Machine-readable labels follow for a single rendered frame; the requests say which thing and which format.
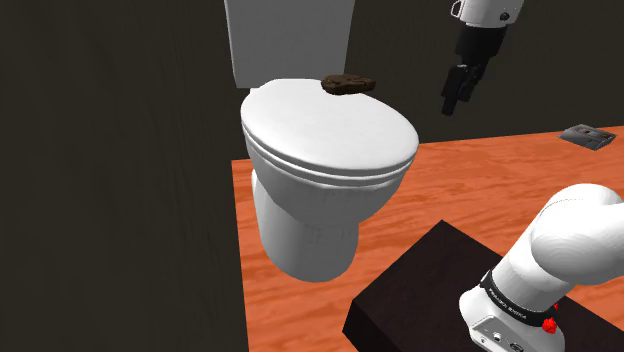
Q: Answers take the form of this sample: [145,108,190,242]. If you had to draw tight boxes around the white toilet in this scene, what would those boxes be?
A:
[223,0,420,284]

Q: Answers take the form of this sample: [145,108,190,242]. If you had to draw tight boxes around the grey flat bathroom scale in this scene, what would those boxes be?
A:
[557,124,618,152]

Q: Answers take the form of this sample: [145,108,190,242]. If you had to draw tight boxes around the dark brown lumpy object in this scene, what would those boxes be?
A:
[320,73,377,96]

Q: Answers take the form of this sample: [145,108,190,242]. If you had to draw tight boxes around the dark robot stand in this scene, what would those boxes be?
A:
[342,219,624,352]

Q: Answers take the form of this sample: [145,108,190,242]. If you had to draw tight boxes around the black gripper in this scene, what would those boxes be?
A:
[440,22,509,117]

